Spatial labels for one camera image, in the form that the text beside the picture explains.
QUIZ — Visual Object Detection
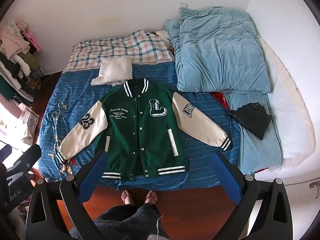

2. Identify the green white varsity jacket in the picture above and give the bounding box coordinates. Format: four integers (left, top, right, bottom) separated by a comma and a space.
57, 78, 232, 181

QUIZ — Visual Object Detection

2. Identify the person dark fuzzy clothing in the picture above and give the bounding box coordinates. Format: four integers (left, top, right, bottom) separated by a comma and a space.
68, 202, 171, 240

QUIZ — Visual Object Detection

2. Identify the pile of clothes on rack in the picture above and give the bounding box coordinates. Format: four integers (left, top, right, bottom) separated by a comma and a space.
1, 19, 44, 106

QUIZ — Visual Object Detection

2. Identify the person left foot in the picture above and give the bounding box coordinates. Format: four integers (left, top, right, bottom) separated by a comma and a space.
121, 190, 134, 205

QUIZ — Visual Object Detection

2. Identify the person foot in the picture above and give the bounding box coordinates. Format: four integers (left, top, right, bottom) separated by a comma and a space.
144, 190, 158, 204
121, 190, 134, 205

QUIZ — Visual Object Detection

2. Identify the white mattress cover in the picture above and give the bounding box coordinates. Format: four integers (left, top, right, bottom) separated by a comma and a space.
259, 37, 316, 169

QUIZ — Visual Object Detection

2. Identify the black folded garment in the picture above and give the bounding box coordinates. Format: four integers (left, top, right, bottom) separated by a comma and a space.
228, 102, 272, 140

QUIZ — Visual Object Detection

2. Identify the person right foot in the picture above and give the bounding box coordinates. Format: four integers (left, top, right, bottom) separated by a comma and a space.
144, 190, 158, 204

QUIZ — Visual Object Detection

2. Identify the red cloth under duvet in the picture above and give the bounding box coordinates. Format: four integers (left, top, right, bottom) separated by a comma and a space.
210, 92, 229, 110

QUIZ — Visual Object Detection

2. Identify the white fluffy pillow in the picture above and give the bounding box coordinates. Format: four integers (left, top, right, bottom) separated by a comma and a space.
91, 56, 133, 87

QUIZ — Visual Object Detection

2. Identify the light blue folded duvet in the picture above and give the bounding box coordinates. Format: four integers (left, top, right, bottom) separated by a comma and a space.
163, 6, 283, 176

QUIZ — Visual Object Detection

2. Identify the plaid checkered blanket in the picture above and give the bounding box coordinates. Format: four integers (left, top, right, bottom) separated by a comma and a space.
63, 30, 174, 73

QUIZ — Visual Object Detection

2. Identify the white wall socket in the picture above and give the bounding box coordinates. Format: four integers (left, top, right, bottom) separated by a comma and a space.
178, 3, 188, 9

